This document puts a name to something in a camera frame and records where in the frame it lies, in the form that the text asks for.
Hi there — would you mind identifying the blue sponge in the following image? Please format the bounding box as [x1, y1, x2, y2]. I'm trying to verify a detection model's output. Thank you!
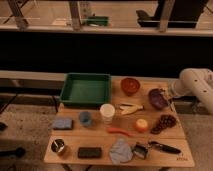
[52, 119, 73, 130]

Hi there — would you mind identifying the green box on shelf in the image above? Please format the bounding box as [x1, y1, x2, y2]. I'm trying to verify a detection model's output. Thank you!
[86, 16, 108, 26]

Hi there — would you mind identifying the black sponge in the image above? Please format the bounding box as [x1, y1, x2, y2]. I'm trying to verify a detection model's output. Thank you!
[78, 147, 102, 158]

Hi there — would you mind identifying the metal cup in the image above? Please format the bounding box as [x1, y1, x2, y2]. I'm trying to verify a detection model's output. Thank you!
[51, 139, 65, 155]

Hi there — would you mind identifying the red-yellow apple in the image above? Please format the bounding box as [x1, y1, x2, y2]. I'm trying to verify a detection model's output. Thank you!
[135, 119, 148, 132]

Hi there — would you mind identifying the white paper cup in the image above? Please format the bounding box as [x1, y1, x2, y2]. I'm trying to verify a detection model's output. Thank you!
[100, 104, 115, 124]

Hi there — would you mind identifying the red-brown bowl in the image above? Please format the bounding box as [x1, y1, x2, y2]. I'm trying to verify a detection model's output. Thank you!
[121, 77, 140, 96]

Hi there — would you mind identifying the small metal clip tool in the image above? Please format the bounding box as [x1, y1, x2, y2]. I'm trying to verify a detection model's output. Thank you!
[133, 143, 148, 159]

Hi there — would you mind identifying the blue cup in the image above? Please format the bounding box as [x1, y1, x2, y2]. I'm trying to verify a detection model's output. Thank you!
[79, 111, 92, 127]

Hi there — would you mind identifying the grey-blue crumpled cloth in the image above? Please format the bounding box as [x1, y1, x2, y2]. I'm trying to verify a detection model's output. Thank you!
[109, 138, 133, 165]

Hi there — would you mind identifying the dark grape bunch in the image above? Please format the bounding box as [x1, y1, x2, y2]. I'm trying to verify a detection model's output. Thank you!
[151, 115, 177, 134]

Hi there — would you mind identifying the wooden table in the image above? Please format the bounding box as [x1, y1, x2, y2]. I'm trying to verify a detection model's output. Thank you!
[44, 78, 195, 168]

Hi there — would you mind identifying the black handled peeler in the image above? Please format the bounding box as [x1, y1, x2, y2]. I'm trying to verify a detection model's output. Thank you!
[148, 141, 181, 154]

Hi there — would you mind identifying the yellow banana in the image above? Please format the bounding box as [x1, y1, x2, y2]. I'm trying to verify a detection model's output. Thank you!
[119, 104, 144, 115]

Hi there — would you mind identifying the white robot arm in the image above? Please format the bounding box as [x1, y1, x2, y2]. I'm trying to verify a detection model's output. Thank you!
[168, 68, 213, 114]

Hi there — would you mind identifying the green plastic tray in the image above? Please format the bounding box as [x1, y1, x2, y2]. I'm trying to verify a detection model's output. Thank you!
[60, 73, 111, 107]

